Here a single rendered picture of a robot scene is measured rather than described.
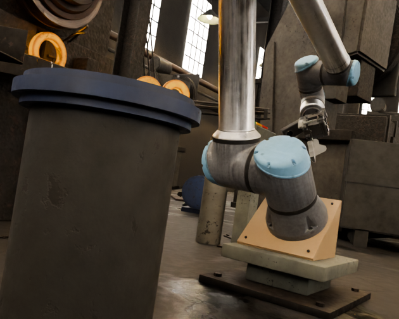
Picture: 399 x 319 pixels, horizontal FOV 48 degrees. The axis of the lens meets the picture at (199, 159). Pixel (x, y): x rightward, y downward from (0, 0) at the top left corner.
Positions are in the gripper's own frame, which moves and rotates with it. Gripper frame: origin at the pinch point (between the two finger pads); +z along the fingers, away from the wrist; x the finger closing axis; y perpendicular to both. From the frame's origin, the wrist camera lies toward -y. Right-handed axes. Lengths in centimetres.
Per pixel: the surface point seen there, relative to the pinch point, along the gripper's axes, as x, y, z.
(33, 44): -61, -98, -31
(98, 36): -46, -100, -83
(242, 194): 37, -43, -31
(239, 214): 44, -46, -25
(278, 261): 7.5, -9.0, 43.0
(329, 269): 11.8, 4.0, 44.5
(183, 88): -6, -65, -75
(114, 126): -60, -8, 77
